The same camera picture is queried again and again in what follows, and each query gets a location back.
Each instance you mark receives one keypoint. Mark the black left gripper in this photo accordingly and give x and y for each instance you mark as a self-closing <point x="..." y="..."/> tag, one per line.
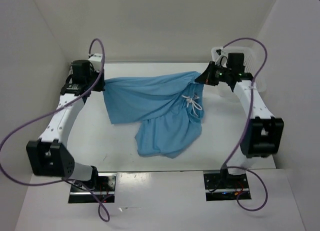
<point x="100" y="87"/>

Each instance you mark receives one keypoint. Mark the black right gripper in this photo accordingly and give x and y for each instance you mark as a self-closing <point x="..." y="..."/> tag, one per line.
<point x="207" y="77"/>

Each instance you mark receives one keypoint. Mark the light blue shorts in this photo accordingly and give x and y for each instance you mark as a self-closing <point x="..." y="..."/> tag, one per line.
<point x="169" y="109"/>

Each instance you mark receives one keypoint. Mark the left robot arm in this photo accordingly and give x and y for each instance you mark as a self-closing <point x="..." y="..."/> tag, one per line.
<point x="48" y="155"/>

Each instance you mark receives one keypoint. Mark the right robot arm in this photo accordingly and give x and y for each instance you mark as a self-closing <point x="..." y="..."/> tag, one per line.
<point x="262" y="131"/>

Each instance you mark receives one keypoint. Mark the white plastic basket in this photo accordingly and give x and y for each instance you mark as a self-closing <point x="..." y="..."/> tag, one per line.
<point x="251" y="66"/>

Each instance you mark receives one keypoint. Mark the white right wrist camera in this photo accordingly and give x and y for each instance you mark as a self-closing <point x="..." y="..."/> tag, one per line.
<point x="221" y="56"/>

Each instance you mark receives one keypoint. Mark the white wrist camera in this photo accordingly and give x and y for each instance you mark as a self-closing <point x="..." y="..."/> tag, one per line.
<point x="221" y="56"/>
<point x="96" y="60"/>

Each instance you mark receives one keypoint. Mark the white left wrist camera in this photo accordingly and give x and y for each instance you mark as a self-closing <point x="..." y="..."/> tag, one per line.
<point x="96" y="60"/>

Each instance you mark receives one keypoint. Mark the aluminium table edge rail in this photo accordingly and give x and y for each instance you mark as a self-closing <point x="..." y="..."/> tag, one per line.
<point x="70" y="70"/>

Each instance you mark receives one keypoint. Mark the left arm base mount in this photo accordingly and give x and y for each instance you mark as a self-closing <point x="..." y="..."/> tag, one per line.
<point x="104" y="190"/>

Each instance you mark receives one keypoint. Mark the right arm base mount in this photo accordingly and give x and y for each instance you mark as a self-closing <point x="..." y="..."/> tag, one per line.
<point x="219" y="188"/>

